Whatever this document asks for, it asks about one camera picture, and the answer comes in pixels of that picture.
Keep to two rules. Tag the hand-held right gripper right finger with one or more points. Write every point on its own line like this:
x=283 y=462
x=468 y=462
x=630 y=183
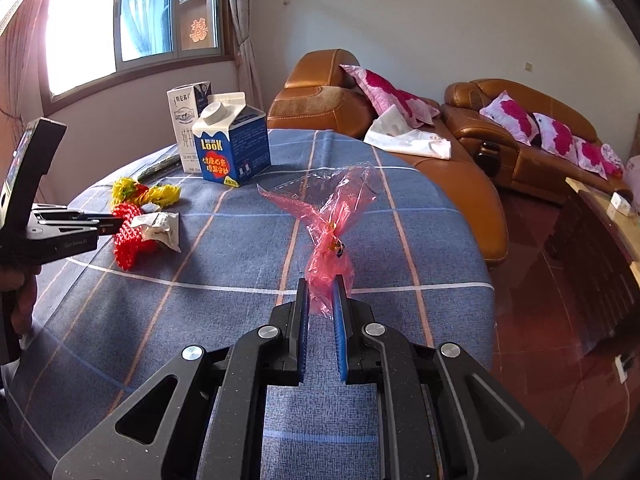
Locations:
x=340 y=335

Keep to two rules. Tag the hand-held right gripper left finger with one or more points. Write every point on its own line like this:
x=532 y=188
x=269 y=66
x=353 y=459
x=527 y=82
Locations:
x=302 y=332

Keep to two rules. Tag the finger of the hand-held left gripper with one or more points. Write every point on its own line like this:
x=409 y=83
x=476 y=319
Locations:
x=75 y=215
x=95 y=230

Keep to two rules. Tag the red foam fruit net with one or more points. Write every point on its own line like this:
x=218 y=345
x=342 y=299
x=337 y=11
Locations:
x=125 y=252

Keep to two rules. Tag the white wrapper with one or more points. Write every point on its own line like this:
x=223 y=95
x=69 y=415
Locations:
x=160 y=227

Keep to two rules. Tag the red transparent plastic bag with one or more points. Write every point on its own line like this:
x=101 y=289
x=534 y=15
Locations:
x=325 y=260

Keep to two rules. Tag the person's left hand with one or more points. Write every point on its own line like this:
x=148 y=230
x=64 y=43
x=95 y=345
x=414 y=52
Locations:
x=26 y=300

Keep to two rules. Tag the yellow foam fruit net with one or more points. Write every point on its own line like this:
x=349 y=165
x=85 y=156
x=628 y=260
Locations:
x=165 y=194

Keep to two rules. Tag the dark flat sachet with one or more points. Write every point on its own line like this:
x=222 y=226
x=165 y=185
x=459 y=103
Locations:
x=160 y=167

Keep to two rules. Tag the blue plaid tablecloth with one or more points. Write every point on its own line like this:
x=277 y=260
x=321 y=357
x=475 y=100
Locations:
x=225 y=260

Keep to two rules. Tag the white tall milk carton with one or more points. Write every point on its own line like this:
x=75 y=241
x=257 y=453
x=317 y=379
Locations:
x=181 y=130

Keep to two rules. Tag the blue milk carton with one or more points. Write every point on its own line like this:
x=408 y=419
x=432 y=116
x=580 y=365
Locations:
x=240 y=145

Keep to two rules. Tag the brown leather armchair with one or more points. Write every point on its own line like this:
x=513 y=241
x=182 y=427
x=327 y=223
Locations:
x=460 y=195

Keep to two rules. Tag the window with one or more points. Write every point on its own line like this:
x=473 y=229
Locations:
x=145 y=15

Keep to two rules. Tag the white cloth bag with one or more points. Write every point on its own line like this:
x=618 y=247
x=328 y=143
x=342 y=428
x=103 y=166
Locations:
x=405 y=137

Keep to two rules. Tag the red paper window decoration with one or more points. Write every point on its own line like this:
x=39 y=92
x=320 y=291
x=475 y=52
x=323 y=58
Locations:
x=198 y=30

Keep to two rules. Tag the pale narrow curtain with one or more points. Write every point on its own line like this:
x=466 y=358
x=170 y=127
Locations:
x=245 y=35

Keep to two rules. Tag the large pink floral pillow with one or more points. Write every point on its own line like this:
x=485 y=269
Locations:
x=390 y=92

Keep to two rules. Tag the brown leather sofa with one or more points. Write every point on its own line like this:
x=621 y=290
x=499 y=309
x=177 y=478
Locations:
x=530 y=170

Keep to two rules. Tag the dark wooden cabinet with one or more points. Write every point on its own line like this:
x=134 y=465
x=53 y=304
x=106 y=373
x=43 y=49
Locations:
x=595 y=260

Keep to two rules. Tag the small white box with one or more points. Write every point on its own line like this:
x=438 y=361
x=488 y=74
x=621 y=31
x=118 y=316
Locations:
x=621 y=205

